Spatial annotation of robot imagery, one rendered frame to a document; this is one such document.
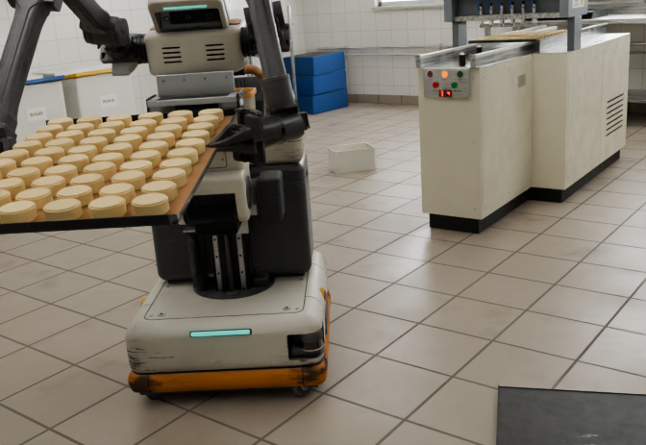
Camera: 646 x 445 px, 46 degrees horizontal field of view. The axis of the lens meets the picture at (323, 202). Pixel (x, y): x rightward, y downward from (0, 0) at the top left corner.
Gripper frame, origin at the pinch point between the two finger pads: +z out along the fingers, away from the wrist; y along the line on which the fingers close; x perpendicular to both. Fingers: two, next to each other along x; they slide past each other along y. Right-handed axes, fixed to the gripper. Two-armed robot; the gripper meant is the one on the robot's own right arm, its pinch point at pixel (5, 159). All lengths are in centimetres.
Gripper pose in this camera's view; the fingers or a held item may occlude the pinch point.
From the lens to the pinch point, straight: 147.7
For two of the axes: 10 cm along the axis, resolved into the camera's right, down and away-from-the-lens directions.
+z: 6.9, 1.8, -7.0
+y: -0.8, -9.4, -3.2
